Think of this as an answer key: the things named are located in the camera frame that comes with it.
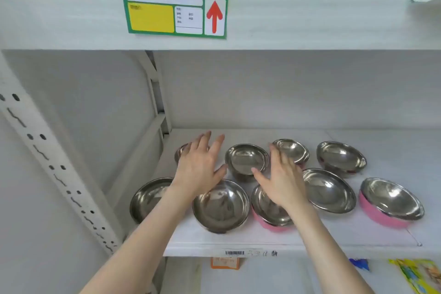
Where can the white rear shelf bracket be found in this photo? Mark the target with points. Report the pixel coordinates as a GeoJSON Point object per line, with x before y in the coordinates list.
{"type": "Point", "coordinates": [156, 97]}

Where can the blue packet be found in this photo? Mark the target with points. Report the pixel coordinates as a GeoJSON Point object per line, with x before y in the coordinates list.
{"type": "Point", "coordinates": [359, 264]}

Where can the person's left hand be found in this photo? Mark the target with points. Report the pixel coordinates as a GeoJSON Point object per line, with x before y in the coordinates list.
{"type": "Point", "coordinates": [196, 169]}

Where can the person's right thumb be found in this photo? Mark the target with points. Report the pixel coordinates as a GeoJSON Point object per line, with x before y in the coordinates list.
{"type": "Point", "coordinates": [259, 175]}

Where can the orange price tag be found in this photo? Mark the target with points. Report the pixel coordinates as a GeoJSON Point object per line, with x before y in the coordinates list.
{"type": "Point", "coordinates": [224, 263]}

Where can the green yellow shelf label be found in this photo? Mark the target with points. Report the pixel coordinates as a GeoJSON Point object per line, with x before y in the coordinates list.
{"type": "Point", "coordinates": [151, 18]}

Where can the yellow printed packet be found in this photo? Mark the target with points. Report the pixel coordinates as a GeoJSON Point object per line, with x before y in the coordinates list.
{"type": "Point", "coordinates": [420, 275]}

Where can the white shelf board with label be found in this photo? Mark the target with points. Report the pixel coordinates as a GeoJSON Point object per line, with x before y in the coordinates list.
{"type": "Point", "coordinates": [310, 18]}

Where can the white shelf board under bowls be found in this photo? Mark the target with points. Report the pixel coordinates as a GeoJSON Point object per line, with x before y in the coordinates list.
{"type": "Point", "coordinates": [396, 152]}

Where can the person's left middle finger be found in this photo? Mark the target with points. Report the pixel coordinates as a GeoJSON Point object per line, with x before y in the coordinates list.
{"type": "Point", "coordinates": [204, 141]}

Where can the white perforated shelf upright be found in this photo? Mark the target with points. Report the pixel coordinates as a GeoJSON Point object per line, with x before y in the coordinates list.
{"type": "Point", "coordinates": [44, 152]}

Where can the person's left little finger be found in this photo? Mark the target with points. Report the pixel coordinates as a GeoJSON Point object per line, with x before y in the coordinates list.
{"type": "Point", "coordinates": [185, 153]}

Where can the person's right hand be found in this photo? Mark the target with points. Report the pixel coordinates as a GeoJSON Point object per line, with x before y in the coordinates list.
{"type": "Point", "coordinates": [284, 183]}

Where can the white barcode sticker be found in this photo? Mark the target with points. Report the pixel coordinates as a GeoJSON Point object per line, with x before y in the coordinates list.
{"type": "Point", "coordinates": [241, 253]}

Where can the person's left forearm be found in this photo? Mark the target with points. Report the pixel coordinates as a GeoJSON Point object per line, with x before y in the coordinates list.
{"type": "Point", "coordinates": [144, 238]}

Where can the person's left thumb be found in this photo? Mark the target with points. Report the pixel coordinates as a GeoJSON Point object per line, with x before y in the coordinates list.
{"type": "Point", "coordinates": [219, 172]}

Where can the group of steel bowls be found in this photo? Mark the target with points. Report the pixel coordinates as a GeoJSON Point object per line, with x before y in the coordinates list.
{"type": "Point", "coordinates": [329, 190]}

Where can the person's right forearm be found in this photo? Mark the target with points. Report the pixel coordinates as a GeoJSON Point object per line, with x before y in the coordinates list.
{"type": "Point", "coordinates": [324, 252]}

